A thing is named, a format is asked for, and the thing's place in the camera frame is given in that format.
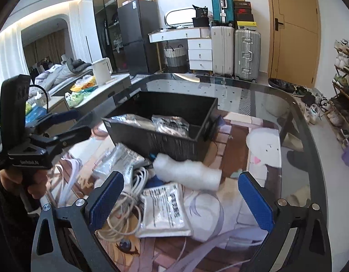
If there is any white printed plastic pouch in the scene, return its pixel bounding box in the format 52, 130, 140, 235
135, 182, 192, 238

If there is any wooden door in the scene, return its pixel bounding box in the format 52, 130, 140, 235
268, 0, 321, 88

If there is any stack of shoe boxes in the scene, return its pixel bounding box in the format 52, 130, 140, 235
233, 0, 258, 31

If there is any silver foil plastic bag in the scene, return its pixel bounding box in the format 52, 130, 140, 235
93, 143, 146, 187

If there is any white foam wrap roll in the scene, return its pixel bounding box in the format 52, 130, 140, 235
152, 153, 222, 192

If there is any shoe rack with shoes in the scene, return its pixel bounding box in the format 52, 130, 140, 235
326, 39, 349, 150

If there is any anime print table mat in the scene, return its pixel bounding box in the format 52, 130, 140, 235
31, 112, 282, 271

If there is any oval desk mirror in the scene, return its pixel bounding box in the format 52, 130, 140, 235
164, 8, 196, 27

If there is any silver aluminium suitcase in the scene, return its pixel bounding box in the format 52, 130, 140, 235
234, 29, 261, 82

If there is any white cable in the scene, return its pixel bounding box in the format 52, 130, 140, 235
95, 166, 150, 243

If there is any white drawer desk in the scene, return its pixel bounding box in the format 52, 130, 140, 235
149, 27, 213, 73

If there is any person's left hand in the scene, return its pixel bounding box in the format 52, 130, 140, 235
0, 167, 48, 199

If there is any white hard suitcase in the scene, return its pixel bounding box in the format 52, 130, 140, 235
211, 27, 235, 75

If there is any black cardboard storage box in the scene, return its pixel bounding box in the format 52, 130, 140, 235
103, 92, 218, 161

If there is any teal hard suitcase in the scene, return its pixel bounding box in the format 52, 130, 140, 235
211, 0, 235, 28

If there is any clear bag in box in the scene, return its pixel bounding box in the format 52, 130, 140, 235
152, 115, 189, 138

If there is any white electric kettle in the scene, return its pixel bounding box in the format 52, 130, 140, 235
91, 57, 113, 86

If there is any grey white woven basket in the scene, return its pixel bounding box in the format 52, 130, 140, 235
164, 44, 188, 73

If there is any black refrigerator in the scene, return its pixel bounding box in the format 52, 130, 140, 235
118, 0, 160, 75

